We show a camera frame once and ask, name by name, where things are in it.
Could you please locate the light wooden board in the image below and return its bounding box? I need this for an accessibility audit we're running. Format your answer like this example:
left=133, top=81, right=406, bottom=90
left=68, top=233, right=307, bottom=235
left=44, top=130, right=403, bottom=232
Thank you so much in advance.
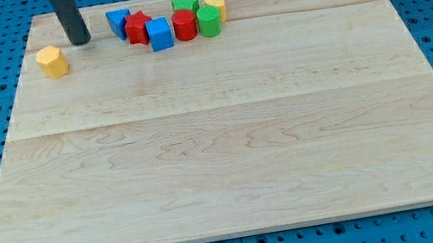
left=0, top=0, right=433, bottom=243

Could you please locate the red cylinder block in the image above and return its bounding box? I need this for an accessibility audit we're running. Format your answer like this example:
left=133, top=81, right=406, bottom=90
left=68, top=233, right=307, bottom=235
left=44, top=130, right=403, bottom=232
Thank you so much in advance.
left=171, top=9, right=198, bottom=41

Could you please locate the green cylinder block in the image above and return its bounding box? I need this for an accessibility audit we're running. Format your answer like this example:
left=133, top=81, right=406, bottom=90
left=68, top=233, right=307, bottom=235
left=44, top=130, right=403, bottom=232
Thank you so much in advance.
left=196, top=5, right=222, bottom=38

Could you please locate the blue cube block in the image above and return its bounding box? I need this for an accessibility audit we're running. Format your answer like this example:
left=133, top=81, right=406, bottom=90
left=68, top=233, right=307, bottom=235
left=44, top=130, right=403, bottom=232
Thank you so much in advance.
left=145, top=17, right=174, bottom=52

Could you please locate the yellow heart block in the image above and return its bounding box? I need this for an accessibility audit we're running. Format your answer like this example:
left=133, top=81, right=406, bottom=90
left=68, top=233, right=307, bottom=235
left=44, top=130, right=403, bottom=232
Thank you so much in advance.
left=204, top=0, right=227, bottom=23

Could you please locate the green star block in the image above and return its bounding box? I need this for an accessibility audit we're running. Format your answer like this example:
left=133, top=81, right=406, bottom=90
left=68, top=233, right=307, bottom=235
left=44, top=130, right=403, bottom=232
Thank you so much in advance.
left=170, top=0, right=200, bottom=13

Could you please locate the red star block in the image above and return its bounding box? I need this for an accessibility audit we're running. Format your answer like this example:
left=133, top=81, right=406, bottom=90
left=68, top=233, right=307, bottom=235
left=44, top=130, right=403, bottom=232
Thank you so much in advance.
left=124, top=10, right=151, bottom=45

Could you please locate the blue triangle block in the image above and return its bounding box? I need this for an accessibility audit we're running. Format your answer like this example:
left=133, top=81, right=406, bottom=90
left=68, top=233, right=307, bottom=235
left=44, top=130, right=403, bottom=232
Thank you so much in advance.
left=104, top=9, right=131, bottom=41

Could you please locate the yellow hexagon block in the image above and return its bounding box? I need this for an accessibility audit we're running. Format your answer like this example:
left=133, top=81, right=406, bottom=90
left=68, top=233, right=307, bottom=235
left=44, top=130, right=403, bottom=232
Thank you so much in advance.
left=35, top=46, right=70, bottom=79

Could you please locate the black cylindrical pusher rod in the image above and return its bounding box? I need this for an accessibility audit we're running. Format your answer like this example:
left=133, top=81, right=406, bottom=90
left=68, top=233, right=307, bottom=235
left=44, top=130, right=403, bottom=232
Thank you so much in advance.
left=48, top=0, right=91, bottom=46

